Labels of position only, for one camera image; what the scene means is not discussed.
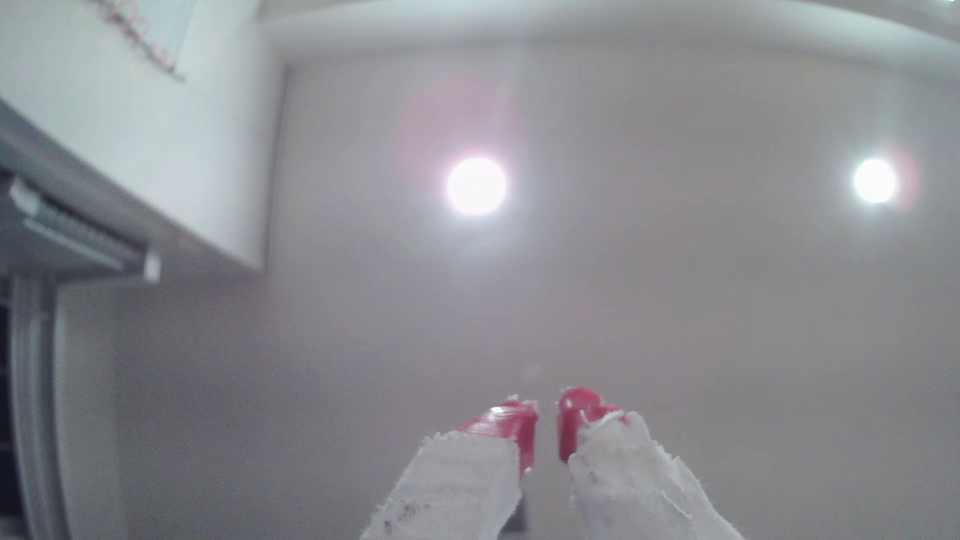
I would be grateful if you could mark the grey curtain rail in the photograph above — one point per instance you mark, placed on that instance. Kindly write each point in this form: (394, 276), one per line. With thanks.
(67, 232)

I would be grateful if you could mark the white window frame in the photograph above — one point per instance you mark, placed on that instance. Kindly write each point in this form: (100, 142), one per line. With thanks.
(34, 405)

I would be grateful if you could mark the wall poster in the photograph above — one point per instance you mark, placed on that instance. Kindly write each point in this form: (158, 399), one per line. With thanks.
(161, 26)

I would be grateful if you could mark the white ceiling beam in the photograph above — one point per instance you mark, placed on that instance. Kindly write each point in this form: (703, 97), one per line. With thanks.
(600, 22)

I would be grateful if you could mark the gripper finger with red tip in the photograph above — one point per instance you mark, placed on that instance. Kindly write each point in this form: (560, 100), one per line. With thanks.
(457, 487)
(630, 480)

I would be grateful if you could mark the round ceiling light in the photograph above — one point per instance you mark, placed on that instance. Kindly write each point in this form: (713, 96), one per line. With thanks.
(875, 181)
(476, 186)

